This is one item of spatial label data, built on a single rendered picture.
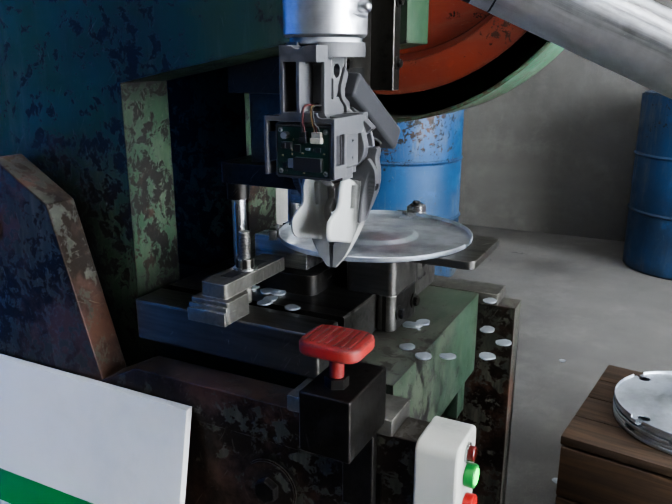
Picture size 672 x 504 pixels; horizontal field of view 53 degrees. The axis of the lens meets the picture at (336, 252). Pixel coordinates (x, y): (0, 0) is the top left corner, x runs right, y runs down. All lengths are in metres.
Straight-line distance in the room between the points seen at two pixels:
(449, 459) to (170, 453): 0.39
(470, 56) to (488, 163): 3.12
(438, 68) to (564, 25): 0.59
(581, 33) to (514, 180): 3.64
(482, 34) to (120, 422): 0.88
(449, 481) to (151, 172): 0.60
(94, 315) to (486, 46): 0.80
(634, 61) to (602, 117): 3.49
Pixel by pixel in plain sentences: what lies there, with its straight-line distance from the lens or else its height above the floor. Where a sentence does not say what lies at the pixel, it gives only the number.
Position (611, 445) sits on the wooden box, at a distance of 1.40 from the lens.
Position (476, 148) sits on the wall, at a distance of 4.40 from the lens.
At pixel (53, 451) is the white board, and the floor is 0.47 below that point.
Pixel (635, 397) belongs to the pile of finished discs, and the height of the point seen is 0.39.
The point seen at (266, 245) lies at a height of 0.76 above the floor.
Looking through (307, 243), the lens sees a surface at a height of 0.78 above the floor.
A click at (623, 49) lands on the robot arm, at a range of 0.75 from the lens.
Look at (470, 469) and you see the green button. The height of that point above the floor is 0.59.
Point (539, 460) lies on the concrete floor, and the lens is 1.98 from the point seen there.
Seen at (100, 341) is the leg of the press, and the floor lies 0.64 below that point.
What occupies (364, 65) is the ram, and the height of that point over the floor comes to 1.03.
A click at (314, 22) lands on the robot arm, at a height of 1.07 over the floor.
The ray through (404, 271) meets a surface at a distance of 1.01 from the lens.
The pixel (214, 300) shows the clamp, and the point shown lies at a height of 0.74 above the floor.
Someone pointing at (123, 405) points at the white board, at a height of 0.57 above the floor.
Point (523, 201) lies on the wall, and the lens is 4.38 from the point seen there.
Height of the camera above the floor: 1.04
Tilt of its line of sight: 16 degrees down
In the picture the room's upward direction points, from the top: straight up
